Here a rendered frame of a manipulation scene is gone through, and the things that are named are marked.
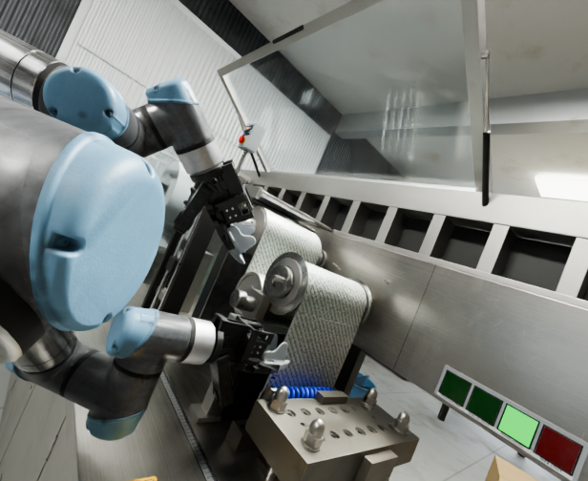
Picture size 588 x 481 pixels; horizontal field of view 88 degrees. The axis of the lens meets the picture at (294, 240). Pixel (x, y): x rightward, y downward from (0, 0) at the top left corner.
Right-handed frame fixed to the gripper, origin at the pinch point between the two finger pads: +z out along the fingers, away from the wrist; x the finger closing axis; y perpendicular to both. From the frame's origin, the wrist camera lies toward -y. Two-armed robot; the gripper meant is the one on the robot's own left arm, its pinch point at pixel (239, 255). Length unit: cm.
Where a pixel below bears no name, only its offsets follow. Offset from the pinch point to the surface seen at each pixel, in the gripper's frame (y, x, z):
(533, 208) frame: 66, -3, 13
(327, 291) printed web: 16.0, -4.1, 15.0
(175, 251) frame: -22.9, 23.5, 3.9
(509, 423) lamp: 40, -30, 39
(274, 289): 4.8, -4.4, 9.1
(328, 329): 13.1, -6.4, 24.3
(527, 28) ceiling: 230, 195, 3
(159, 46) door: -55, 311, -87
